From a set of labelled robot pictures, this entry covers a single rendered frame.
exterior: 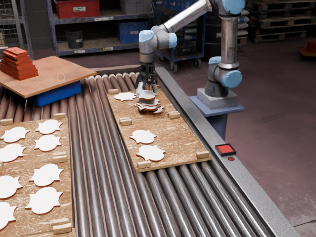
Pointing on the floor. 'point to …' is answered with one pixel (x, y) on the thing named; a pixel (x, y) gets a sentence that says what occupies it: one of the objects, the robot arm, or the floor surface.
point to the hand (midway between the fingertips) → (146, 94)
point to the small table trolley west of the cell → (164, 53)
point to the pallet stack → (278, 19)
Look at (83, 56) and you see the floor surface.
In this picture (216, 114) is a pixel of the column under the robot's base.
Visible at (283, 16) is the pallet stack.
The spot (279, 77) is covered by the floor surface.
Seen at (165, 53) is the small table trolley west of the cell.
